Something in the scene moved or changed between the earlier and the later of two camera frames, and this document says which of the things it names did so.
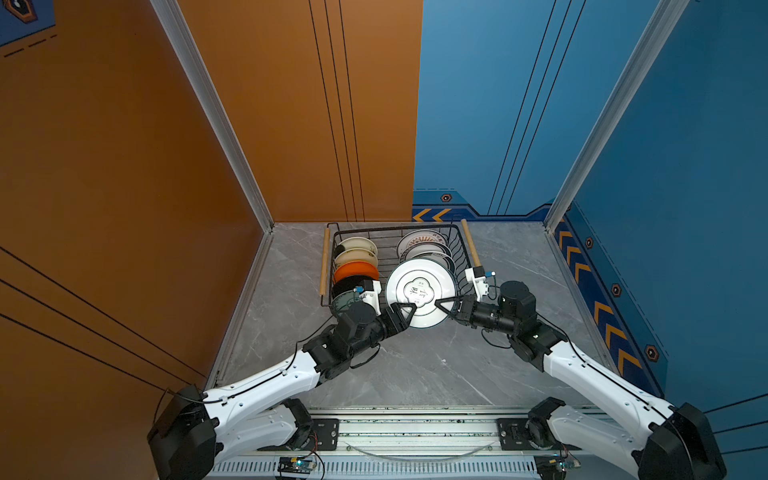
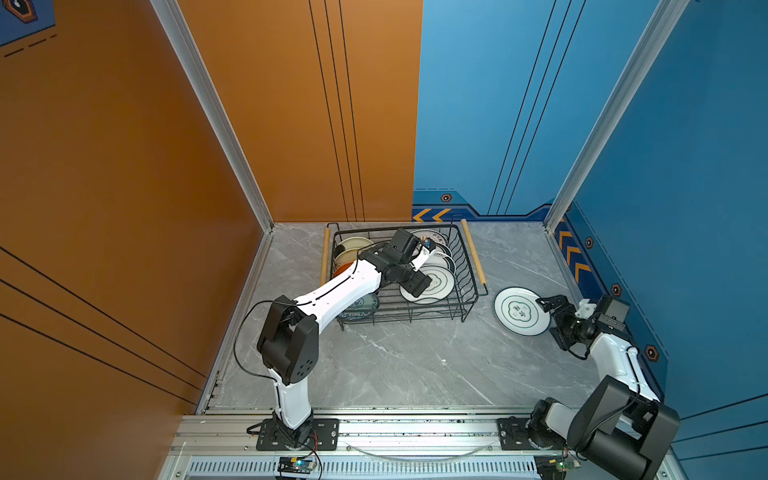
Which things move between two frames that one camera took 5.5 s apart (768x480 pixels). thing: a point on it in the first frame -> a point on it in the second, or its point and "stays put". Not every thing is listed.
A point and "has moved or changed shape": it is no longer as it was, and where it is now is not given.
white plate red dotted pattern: x=419 y=237 stays put
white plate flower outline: x=422 y=282 has moved or changed shape
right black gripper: x=456 y=300 -> x=560 y=316
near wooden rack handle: x=470 y=242 stays put
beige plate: x=355 y=255 stays put
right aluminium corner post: x=664 y=22 stays put
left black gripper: x=400 y=323 -> x=417 y=284
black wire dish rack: x=372 y=253 stays put
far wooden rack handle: x=325 y=263 stays put
